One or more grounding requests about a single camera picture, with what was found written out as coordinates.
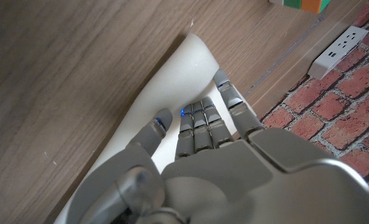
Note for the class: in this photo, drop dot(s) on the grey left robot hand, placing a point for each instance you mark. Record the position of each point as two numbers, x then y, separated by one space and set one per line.
234 180

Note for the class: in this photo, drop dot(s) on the beige cloth sheet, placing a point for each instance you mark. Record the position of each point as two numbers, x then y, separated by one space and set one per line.
171 87

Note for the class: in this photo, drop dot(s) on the red brick print backdrop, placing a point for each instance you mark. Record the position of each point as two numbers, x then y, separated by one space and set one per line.
343 115

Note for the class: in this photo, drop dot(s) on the white power strip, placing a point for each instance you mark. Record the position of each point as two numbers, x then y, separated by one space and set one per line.
336 53

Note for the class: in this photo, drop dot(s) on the multicolour lego cube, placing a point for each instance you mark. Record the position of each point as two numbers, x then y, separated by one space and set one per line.
302 3

